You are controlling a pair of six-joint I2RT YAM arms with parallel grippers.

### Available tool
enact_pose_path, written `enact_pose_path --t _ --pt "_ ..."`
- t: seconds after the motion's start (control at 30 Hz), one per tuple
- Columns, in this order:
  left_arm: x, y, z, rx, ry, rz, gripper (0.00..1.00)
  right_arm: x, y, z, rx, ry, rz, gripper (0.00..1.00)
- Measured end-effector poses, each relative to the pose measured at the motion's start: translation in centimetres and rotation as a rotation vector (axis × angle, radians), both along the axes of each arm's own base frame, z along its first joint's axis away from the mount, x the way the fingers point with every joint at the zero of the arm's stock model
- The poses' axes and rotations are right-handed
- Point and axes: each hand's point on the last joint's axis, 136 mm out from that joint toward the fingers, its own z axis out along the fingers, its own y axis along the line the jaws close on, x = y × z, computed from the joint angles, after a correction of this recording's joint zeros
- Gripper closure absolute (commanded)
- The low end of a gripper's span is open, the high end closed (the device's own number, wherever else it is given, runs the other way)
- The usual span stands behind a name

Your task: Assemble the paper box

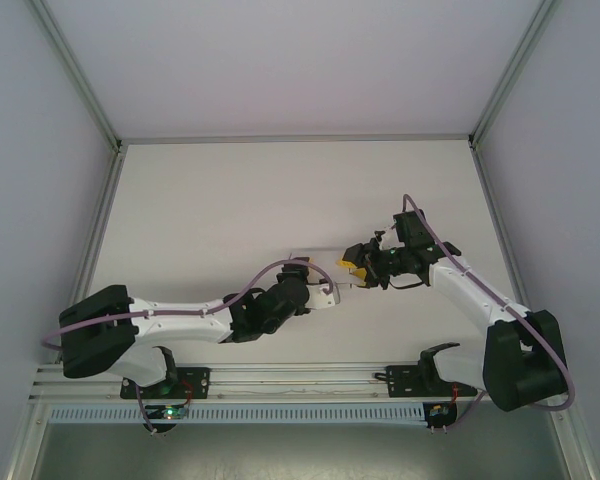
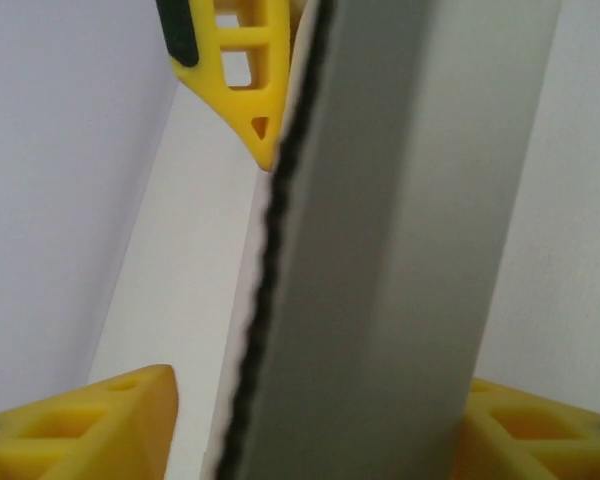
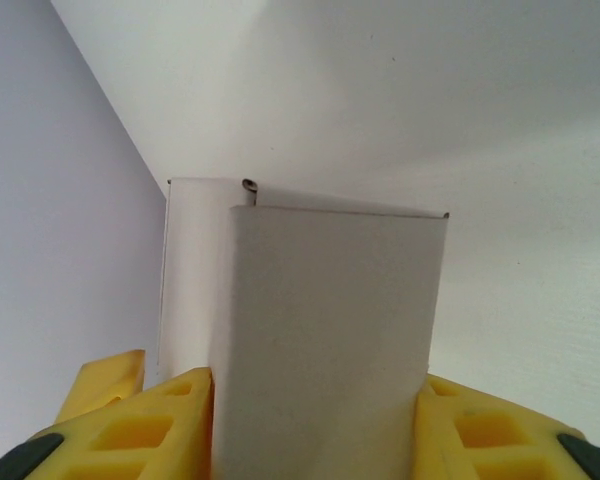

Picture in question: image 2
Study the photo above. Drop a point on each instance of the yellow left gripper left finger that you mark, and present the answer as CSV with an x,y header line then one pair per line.
x,y
80,430

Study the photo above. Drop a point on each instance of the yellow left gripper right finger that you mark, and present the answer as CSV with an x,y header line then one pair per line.
x,y
540,440

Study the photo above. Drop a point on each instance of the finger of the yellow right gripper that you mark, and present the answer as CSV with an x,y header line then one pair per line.
x,y
240,100

